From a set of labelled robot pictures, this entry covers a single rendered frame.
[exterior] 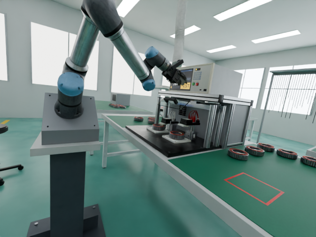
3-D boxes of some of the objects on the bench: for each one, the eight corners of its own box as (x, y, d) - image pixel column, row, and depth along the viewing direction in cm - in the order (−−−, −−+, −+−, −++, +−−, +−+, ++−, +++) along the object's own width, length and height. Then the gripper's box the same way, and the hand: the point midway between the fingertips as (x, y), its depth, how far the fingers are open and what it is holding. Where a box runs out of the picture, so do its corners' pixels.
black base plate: (168, 157, 77) (168, 154, 77) (125, 128, 129) (125, 125, 129) (220, 148, 103) (221, 145, 103) (167, 126, 155) (167, 124, 155)
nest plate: (174, 143, 95) (175, 141, 95) (161, 137, 107) (161, 135, 107) (191, 141, 103) (191, 140, 103) (177, 135, 115) (177, 134, 115)
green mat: (122, 127, 130) (122, 127, 130) (105, 115, 180) (105, 115, 180) (194, 125, 182) (194, 125, 182) (166, 116, 232) (166, 116, 232)
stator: (173, 140, 98) (174, 135, 97) (166, 135, 107) (166, 130, 107) (187, 139, 102) (187, 134, 102) (178, 135, 112) (179, 130, 112)
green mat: (383, 316, 24) (383, 315, 24) (167, 160, 74) (167, 159, 74) (378, 182, 76) (378, 182, 76) (253, 143, 126) (253, 143, 126)
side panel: (224, 149, 102) (233, 103, 97) (220, 147, 104) (228, 103, 99) (244, 145, 117) (252, 106, 112) (240, 144, 120) (248, 105, 115)
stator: (240, 149, 106) (242, 144, 105) (256, 151, 106) (257, 146, 105) (250, 155, 95) (251, 150, 94) (267, 157, 94) (268, 152, 94)
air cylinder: (191, 139, 109) (192, 132, 108) (184, 136, 115) (185, 130, 114) (196, 139, 111) (197, 132, 111) (189, 136, 118) (190, 130, 117)
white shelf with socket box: (158, 119, 197) (162, 85, 189) (146, 114, 227) (149, 85, 220) (178, 119, 216) (182, 88, 209) (164, 115, 246) (167, 88, 239)
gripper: (158, 74, 96) (178, 90, 108) (166, 73, 89) (187, 91, 101) (164, 63, 97) (183, 81, 109) (172, 61, 90) (192, 80, 102)
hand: (185, 81), depth 104 cm, fingers closed
